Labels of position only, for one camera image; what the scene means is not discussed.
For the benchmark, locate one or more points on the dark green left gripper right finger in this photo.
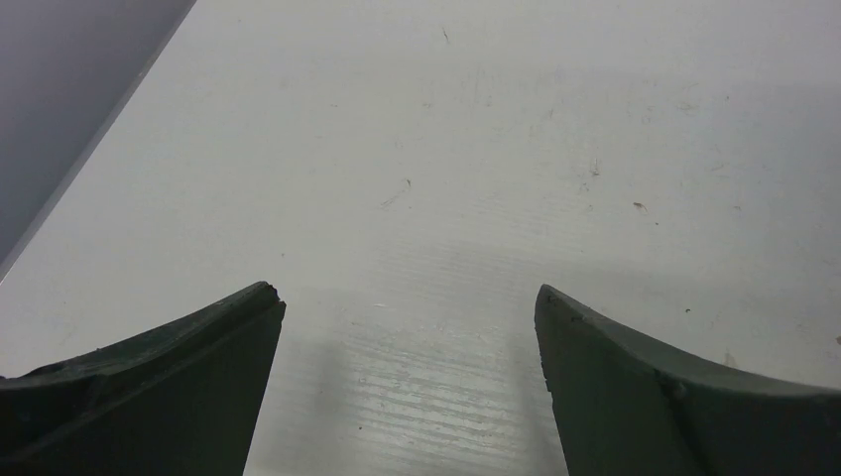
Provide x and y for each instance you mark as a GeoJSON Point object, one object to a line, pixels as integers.
{"type": "Point", "coordinates": [625, 403]}

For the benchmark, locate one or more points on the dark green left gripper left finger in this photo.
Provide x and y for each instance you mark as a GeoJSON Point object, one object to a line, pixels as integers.
{"type": "Point", "coordinates": [180, 399]}

